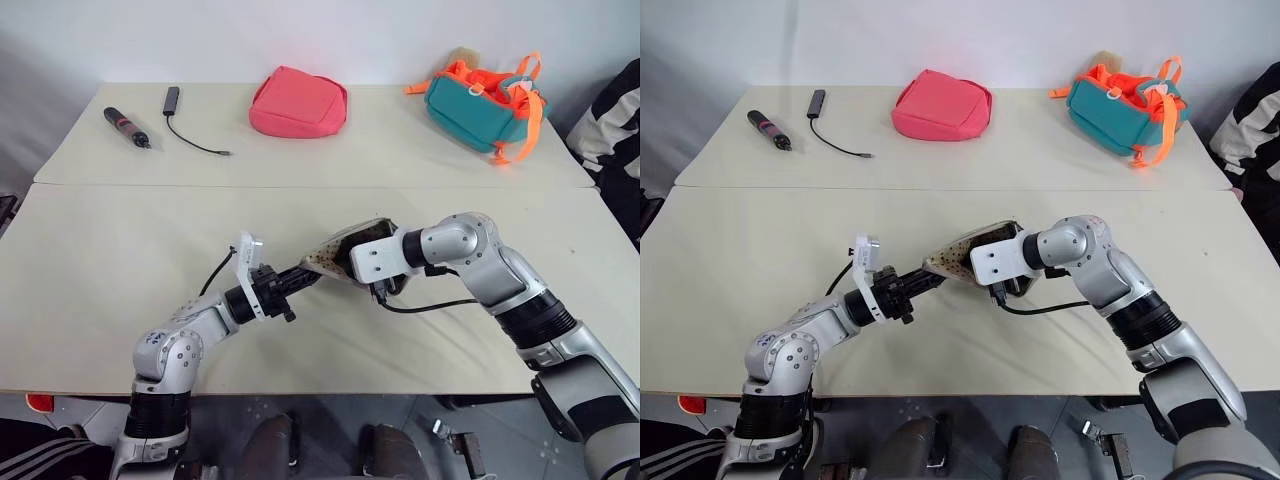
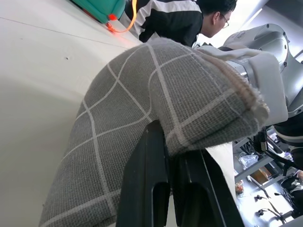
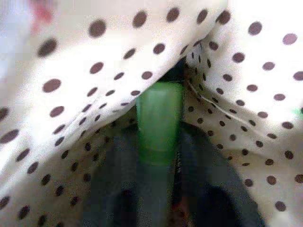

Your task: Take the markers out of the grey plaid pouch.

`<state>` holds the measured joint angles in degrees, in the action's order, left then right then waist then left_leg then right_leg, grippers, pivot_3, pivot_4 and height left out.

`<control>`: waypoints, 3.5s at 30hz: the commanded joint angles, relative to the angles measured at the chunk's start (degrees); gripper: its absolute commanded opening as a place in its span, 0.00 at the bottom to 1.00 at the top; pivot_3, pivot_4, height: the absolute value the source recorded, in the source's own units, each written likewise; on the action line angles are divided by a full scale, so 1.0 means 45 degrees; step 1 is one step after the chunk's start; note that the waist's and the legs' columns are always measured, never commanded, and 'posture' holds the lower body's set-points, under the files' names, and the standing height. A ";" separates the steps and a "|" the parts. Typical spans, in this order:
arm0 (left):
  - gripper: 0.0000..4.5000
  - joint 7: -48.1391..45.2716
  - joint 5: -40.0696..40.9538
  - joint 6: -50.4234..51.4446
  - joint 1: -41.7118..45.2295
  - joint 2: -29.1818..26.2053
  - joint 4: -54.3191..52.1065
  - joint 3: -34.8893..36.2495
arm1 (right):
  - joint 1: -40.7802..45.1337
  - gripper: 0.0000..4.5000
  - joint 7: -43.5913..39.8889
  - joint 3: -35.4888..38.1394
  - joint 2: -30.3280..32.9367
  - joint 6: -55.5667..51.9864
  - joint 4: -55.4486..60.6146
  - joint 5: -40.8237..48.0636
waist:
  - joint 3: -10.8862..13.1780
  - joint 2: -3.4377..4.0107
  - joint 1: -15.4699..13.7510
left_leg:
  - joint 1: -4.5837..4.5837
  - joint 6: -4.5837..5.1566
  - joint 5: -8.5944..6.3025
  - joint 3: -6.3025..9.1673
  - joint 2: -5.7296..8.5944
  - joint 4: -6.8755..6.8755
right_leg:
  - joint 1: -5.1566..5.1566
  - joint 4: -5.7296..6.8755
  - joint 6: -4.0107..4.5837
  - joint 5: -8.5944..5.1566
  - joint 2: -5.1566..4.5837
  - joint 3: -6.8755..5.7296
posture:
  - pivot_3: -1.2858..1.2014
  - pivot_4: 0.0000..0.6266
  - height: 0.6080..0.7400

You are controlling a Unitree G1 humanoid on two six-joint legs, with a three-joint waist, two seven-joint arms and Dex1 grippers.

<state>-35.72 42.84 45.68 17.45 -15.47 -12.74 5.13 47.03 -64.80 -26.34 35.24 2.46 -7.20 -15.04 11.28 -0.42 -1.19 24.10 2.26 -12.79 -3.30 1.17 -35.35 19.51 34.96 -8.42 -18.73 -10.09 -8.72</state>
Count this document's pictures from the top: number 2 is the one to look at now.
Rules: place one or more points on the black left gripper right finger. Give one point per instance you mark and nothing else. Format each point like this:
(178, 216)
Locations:
(201, 189)

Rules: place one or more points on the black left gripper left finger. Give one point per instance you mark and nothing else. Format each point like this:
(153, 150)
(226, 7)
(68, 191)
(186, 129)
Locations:
(142, 170)

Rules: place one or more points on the grey plaid fabric pouch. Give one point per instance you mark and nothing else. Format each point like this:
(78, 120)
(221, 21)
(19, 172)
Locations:
(132, 99)

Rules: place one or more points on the clear plastic bag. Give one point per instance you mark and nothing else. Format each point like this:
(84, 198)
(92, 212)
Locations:
(248, 161)

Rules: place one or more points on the orange box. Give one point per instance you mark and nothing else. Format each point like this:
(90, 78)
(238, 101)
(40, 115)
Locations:
(260, 176)

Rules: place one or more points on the grey metal shelf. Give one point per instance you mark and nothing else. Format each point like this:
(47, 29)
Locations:
(260, 201)

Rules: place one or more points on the person in black white jacket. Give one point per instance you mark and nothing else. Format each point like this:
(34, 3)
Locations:
(172, 21)

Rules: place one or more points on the teal case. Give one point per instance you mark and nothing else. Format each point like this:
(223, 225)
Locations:
(99, 8)

